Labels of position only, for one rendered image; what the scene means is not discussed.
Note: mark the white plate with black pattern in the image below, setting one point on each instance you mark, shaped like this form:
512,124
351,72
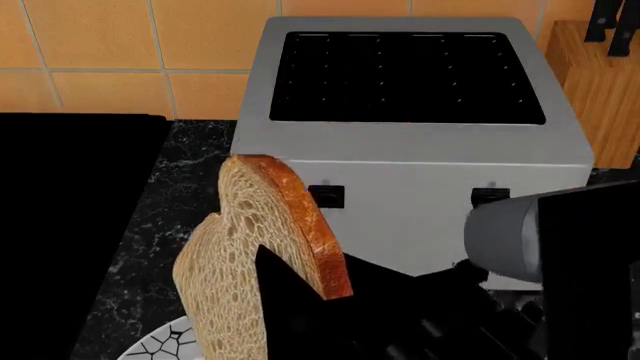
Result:
162,343

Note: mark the wooden knife block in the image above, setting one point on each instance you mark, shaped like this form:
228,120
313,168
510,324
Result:
600,97

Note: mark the black cooktop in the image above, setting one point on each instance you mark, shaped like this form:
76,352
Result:
70,225

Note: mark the black toaster lever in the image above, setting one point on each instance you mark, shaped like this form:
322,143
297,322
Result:
327,196
487,195

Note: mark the toasted bread slice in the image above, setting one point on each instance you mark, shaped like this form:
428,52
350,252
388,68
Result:
235,258

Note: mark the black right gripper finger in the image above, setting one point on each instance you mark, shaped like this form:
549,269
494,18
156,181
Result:
287,311
375,279

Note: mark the silver four-slot toaster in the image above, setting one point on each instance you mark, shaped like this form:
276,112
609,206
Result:
400,180

